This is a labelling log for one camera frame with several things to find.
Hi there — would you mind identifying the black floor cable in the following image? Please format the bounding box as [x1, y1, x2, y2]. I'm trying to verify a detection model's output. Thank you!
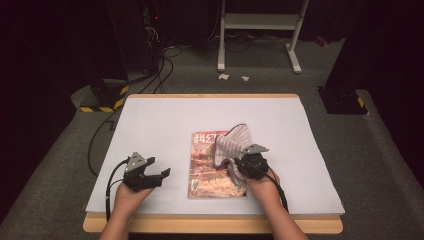
[86, 107, 120, 178]

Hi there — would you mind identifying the person's left hand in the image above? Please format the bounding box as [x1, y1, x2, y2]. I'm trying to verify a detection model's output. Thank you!
[112, 182, 155, 218]

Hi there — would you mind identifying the bundle of black cables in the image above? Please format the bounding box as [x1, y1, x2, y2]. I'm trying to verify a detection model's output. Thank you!
[128, 44, 184, 95]

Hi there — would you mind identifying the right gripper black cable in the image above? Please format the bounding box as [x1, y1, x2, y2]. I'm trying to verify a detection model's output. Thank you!
[264, 168, 290, 214]

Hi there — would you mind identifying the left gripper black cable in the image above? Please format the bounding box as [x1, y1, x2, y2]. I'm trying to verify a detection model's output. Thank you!
[104, 158, 130, 222]

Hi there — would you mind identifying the person's right hand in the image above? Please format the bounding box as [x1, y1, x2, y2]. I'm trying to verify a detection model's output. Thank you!
[245, 169, 282, 208]

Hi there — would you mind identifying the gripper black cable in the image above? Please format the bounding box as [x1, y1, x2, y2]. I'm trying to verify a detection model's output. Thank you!
[264, 168, 290, 214]
[104, 158, 130, 222]

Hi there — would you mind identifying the white metal stand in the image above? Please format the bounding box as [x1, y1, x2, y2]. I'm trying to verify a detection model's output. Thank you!
[216, 0, 311, 75]

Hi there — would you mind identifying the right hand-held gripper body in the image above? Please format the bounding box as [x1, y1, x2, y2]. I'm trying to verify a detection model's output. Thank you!
[238, 143, 270, 182]

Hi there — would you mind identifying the glossy magazine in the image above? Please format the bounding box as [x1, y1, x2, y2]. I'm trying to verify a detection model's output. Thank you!
[187, 130, 249, 200]

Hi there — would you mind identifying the striped grey cloth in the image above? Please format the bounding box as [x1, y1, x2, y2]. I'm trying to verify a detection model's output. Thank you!
[212, 123, 255, 188]

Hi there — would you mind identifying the wooden table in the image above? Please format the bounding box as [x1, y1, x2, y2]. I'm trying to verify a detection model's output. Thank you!
[82, 93, 345, 235]

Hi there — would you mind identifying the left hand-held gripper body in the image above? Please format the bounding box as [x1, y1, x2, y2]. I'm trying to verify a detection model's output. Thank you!
[121, 151, 160, 193]

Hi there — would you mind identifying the black equipment rack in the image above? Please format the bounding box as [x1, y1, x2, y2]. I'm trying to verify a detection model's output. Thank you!
[105, 0, 168, 74]

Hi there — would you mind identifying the white paper table cover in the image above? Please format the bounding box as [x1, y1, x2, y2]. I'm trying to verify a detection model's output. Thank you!
[84, 96, 346, 216]

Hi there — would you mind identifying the black yellow striped base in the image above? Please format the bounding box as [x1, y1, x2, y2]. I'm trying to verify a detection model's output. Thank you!
[316, 85, 371, 116]
[78, 77, 131, 114]

